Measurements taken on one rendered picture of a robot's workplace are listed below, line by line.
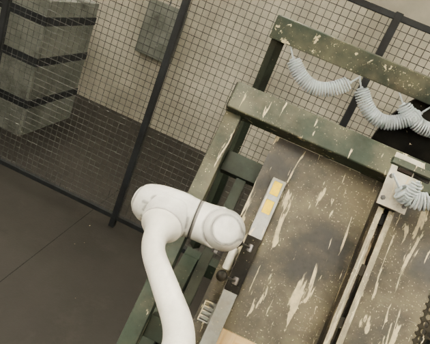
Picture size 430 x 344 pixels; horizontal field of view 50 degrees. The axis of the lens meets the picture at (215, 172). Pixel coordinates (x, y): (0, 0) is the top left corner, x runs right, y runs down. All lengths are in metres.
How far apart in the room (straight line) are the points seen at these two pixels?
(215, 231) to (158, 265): 0.16
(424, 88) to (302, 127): 0.68
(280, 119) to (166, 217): 0.68
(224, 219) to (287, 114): 0.65
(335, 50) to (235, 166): 0.70
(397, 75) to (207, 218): 1.24
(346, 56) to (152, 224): 1.27
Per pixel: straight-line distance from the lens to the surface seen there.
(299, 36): 2.09
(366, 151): 1.67
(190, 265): 2.68
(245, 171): 1.72
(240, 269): 1.61
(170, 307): 0.96
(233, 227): 1.09
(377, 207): 1.68
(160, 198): 1.13
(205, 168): 1.63
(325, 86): 2.08
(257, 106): 1.64
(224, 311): 1.63
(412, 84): 2.13
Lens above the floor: 2.28
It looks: 22 degrees down
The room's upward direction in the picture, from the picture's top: 22 degrees clockwise
